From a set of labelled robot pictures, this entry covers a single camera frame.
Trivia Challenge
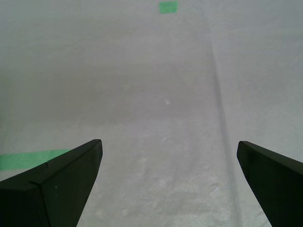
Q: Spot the green tape square marker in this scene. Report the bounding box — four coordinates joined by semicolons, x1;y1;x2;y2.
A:
158;0;178;14

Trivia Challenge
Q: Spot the long green tape strip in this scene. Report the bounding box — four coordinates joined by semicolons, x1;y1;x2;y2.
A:
0;148;71;171

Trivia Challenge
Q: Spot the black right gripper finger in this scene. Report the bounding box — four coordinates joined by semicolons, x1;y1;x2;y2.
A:
0;139;103;227
237;140;303;227

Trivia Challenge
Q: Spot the white table cover sheet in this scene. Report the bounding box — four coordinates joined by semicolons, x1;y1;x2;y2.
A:
0;0;303;227

